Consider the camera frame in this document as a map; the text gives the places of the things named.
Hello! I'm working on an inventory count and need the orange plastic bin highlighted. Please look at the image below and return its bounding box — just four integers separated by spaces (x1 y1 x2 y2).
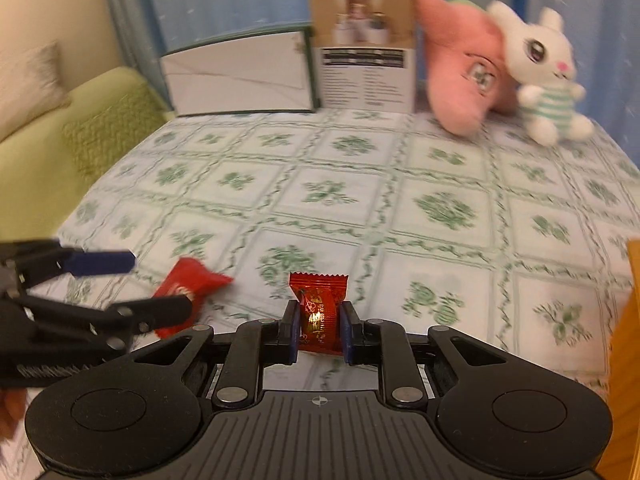
606 239 640 480

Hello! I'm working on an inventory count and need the pink plush toy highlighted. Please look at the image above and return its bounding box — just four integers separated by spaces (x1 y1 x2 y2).
412 0 521 136

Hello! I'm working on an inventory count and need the sofa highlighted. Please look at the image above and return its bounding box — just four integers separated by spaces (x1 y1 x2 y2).
0 67 171 243

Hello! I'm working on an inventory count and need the white bunny plush toy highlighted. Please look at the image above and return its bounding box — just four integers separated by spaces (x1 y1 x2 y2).
487 1 593 146

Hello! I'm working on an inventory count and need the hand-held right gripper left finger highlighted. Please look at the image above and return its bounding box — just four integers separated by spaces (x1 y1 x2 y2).
132 300 302 409

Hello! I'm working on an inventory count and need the brown and white product box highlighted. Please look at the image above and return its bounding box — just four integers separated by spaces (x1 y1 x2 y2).
307 0 417 113

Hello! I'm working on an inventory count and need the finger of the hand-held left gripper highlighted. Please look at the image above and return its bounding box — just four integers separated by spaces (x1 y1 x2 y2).
0 239 138 294
14 294 195 352

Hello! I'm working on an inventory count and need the beige cushion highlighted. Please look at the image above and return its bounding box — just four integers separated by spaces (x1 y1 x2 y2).
0 42 71 141

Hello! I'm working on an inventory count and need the white box with green edge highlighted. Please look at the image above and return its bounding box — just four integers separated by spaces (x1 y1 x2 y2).
160 27 318 117

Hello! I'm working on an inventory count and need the person's left hand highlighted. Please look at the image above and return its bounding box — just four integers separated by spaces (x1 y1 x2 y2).
0 389 28 442

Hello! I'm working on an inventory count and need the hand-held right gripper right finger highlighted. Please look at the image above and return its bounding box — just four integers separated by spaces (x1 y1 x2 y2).
339 300 507 409

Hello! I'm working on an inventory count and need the small shiny red snack packet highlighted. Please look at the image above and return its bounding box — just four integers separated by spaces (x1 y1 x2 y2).
289 271 350 356

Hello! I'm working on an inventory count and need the green floral tablecloth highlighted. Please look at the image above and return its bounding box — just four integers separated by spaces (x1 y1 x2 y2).
0 105 640 480

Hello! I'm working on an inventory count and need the plain red snack packet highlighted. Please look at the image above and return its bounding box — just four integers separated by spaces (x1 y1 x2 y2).
150 257 235 340

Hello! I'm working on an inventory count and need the blue star curtain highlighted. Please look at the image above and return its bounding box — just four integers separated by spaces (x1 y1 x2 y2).
100 0 640 161

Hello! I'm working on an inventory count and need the green zigzag cushion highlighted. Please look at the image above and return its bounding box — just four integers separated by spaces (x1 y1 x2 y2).
62 82 166 186

